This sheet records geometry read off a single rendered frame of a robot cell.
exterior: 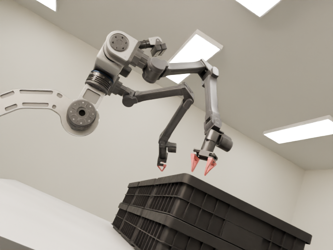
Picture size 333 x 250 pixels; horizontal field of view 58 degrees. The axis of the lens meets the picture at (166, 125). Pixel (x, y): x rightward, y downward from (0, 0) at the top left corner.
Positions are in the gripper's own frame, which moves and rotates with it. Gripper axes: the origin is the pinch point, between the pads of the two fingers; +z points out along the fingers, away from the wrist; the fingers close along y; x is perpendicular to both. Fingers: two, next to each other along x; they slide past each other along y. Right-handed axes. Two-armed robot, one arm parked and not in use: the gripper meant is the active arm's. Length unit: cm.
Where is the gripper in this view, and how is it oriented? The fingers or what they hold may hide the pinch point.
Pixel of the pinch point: (198, 171)
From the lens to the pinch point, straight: 133.7
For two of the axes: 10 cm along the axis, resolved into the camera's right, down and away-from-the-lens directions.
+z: -3.8, 8.7, -3.2
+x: -4.1, -4.7, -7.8
